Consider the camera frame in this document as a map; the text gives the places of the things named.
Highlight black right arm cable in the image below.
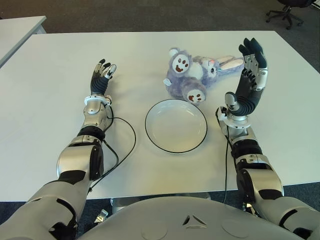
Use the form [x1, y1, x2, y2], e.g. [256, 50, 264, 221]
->
[214, 109, 232, 205]

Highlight black office chair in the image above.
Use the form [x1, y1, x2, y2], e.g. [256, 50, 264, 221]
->
[264, 0, 315, 30]

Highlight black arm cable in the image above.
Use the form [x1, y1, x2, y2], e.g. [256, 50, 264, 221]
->
[214, 109, 232, 205]
[88, 109, 137, 194]

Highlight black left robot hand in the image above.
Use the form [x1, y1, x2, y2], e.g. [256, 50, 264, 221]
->
[89, 58, 118, 96]

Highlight white plate black rim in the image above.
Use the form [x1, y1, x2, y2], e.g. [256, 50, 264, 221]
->
[144, 99, 208, 154]

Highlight purple plush bunny doll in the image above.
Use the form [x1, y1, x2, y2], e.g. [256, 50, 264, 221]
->
[163, 47, 245, 104]

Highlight white neighbouring desk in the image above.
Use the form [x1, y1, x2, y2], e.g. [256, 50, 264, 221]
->
[0, 15, 48, 69]

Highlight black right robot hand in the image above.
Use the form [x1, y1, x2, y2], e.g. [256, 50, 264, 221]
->
[223, 37, 270, 118]

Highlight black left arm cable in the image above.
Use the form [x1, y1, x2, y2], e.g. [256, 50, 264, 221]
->
[88, 109, 137, 194]

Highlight silver metal bracket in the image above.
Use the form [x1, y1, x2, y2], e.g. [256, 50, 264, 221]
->
[94, 209, 110, 223]
[241, 199, 258, 217]

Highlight grey robot torso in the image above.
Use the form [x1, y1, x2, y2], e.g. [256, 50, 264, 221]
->
[76, 196, 301, 240]

